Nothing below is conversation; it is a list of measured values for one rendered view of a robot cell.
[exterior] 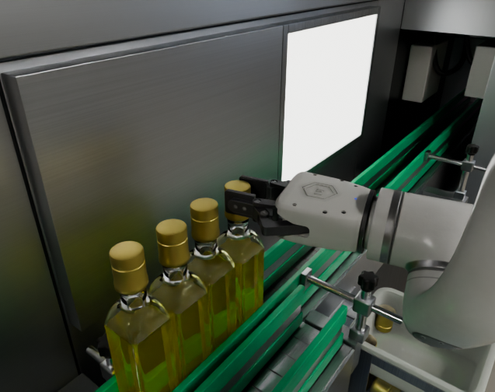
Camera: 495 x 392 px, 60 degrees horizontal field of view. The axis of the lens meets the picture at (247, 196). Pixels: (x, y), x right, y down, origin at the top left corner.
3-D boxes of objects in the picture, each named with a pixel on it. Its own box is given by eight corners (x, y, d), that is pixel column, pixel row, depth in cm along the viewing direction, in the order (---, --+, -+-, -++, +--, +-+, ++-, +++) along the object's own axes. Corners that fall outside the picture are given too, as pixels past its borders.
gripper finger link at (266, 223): (332, 217, 49) (301, 197, 53) (280, 239, 45) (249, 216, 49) (332, 225, 50) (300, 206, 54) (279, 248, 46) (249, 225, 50)
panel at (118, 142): (353, 136, 122) (369, 5, 105) (363, 138, 120) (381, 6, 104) (68, 322, 59) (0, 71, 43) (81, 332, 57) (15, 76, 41)
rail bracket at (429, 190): (416, 205, 126) (432, 133, 115) (478, 224, 117) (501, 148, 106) (410, 212, 123) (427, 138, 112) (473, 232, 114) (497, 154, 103)
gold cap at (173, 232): (175, 246, 51) (172, 214, 49) (196, 257, 49) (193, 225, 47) (151, 260, 49) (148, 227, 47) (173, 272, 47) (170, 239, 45)
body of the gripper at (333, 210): (388, 176, 52) (299, 161, 55) (374, 217, 43) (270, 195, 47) (378, 229, 55) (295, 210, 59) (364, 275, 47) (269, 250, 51)
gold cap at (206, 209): (204, 223, 56) (203, 194, 53) (225, 232, 54) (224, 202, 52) (185, 236, 53) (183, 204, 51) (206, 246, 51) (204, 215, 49)
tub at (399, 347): (374, 314, 92) (381, 282, 87) (489, 367, 80) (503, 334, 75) (337, 368, 79) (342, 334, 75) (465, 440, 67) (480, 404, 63)
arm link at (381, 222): (406, 177, 50) (380, 173, 51) (397, 213, 43) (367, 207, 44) (395, 237, 54) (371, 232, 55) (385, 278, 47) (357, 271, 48)
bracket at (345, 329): (311, 335, 78) (315, 306, 75) (360, 361, 73) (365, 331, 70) (301, 348, 76) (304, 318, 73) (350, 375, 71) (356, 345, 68)
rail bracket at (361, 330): (305, 302, 76) (310, 244, 70) (398, 348, 67) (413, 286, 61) (296, 312, 74) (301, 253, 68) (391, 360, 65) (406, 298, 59)
